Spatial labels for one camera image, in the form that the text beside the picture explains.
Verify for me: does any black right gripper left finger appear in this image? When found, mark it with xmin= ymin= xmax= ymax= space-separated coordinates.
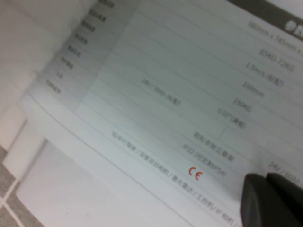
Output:
xmin=240 ymin=173 xmax=287 ymax=227

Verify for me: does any white product booklet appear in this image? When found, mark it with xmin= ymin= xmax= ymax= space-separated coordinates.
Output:
xmin=0 ymin=0 xmax=303 ymax=227

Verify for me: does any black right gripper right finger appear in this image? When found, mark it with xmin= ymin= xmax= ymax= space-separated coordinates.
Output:
xmin=267 ymin=172 xmax=303 ymax=227

